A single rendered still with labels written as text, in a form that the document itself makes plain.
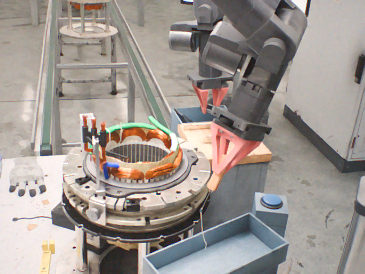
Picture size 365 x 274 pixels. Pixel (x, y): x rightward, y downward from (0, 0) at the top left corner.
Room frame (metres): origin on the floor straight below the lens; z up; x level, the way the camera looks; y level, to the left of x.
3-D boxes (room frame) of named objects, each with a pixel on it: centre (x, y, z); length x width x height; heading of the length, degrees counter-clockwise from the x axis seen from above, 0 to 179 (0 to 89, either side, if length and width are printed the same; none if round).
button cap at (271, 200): (0.83, -0.21, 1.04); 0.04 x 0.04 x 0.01
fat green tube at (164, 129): (0.90, 0.04, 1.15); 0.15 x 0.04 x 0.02; 21
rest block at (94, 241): (0.92, 0.19, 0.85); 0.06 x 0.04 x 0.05; 153
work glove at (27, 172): (1.25, 0.49, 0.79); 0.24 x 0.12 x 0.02; 15
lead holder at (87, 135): (0.76, 0.16, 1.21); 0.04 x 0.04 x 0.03; 21
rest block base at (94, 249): (0.93, 0.19, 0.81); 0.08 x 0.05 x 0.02; 153
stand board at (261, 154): (1.07, -0.11, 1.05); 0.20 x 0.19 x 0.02; 18
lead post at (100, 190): (0.74, 0.15, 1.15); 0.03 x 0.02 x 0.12; 13
